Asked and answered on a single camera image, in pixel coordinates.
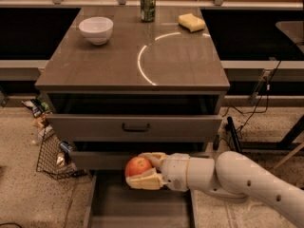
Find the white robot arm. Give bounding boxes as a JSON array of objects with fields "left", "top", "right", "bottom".
[{"left": 124, "top": 151, "right": 304, "bottom": 228}]

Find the yellow sponge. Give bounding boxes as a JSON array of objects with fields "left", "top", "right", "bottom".
[{"left": 179, "top": 13, "right": 205, "bottom": 32}]

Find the white ceramic bowl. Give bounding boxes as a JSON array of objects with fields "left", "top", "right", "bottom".
[{"left": 78, "top": 17, "right": 114, "bottom": 46}]

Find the middle grey drawer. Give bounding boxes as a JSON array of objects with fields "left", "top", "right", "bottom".
[{"left": 68, "top": 150, "right": 210, "bottom": 171}]

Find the top grey drawer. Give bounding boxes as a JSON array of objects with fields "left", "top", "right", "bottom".
[{"left": 47, "top": 114, "right": 221, "bottom": 143}]

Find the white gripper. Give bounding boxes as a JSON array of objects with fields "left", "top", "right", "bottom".
[{"left": 125, "top": 152, "right": 190, "bottom": 192}]

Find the green soda can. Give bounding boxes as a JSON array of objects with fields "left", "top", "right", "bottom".
[{"left": 141, "top": 0, "right": 156, "bottom": 22}]

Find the grey drawer cabinet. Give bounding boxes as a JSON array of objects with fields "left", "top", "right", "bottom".
[{"left": 36, "top": 7, "right": 229, "bottom": 155}]

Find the black cable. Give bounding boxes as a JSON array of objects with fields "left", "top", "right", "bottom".
[{"left": 219, "top": 41, "right": 304, "bottom": 135}]

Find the snack bags pile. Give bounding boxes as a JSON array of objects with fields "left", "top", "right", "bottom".
[{"left": 22, "top": 98, "right": 53, "bottom": 145}]

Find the black wire basket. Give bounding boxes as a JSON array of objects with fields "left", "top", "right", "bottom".
[{"left": 36, "top": 133, "right": 86, "bottom": 181}]

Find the grey drawer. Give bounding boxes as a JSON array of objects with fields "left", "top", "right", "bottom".
[
  {"left": 47, "top": 114, "right": 221, "bottom": 143},
  {"left": 68, "top": 150, "right": 210, "bottom": 171},
  {"left": 83, "top": 171, "right": 196, "bottom": 228}
]

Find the black table leg base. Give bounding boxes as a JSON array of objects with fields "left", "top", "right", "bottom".
[{"left": 227, "top": 117, "right": 242, "bottom": 154}]

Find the bottom grey drawer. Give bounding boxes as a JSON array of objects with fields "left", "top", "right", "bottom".
[{"left": 83, "top": 171, "right": 196, "bottom": 228}]

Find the red apple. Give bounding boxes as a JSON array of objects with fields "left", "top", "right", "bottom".
[{"left": 124, "top": 157, "right": 152, "bottom": 177}]

